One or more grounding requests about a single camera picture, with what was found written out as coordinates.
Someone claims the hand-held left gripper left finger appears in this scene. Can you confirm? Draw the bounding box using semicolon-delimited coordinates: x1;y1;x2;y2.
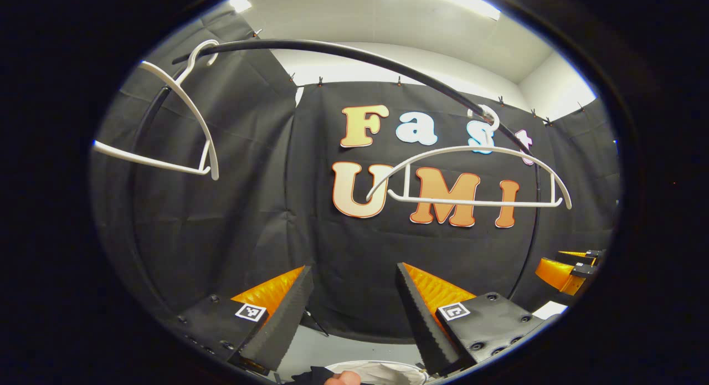
161;266;315;374

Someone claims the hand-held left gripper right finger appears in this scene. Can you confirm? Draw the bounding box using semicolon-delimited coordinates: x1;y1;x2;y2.
395;262;546;377

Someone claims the white laundry hamper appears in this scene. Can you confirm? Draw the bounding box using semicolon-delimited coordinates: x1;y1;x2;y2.
324;360;430;385

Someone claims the black jacket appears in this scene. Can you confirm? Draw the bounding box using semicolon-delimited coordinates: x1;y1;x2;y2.
291;366;334;385

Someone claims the white plastic hanger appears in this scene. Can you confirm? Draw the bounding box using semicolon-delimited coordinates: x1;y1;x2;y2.
93;39;220;181
366;104;573;210

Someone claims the black clothes rack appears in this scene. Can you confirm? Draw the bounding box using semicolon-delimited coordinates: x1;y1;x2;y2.
126;39;542;316

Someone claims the white flat object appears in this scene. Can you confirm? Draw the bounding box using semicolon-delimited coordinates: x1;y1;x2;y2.
532;300;568;320

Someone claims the black backdrop cloth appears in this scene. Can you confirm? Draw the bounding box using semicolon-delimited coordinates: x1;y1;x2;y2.
91;14;621;344

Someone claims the row of backdrop clips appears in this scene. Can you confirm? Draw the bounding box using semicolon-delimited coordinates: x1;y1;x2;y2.
252;28;585;125

